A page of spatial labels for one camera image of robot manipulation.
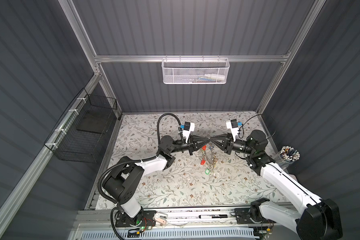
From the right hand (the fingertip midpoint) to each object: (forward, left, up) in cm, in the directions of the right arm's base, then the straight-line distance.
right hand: (212, 142), depth 68 cm
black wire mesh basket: (+4, +64, +2) cm, 64 cm away
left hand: (0, +1, 0) cm, 1 cm away
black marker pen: (-25, -1, -29) cm, 38 cm away
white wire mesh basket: (+77, +5, -8) cm, 77 cm away
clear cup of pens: (0, -40, -13) cm, 42 cm away
